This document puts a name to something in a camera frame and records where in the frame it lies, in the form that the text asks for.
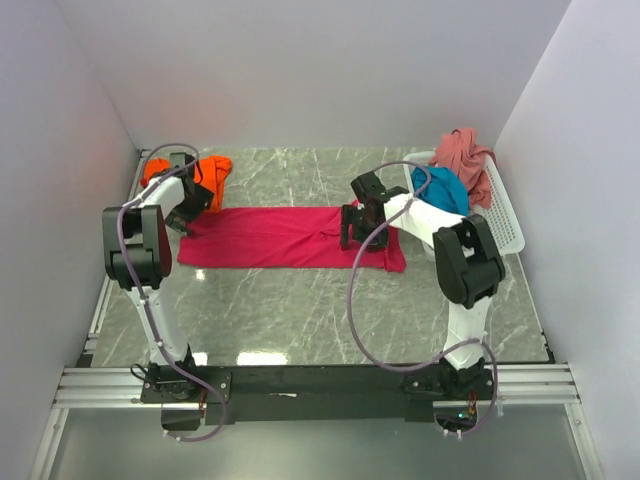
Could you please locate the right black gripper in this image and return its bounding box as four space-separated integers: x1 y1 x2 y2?
340 205 389 253

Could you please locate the magenta t shirt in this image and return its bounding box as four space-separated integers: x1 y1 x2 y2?
177 199 407 274

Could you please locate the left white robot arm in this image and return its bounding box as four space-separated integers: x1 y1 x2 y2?
102 149 213 402

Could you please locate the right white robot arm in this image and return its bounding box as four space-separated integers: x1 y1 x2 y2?
340 171 505 399

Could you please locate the folded orange t shirt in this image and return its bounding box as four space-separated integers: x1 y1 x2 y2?
139 155 232 213

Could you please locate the teal blue t shirt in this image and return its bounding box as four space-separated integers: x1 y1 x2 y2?
410 166 470 216

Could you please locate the salmon pink t shirt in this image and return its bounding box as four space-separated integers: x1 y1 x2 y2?
429 127 496 209

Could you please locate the white plastic basket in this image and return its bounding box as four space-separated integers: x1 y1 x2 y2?
403 151 525 263

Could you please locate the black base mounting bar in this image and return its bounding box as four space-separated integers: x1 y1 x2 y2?
140 362 495 431

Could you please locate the aluminium frame rail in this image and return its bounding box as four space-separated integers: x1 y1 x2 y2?
53 368 142 409

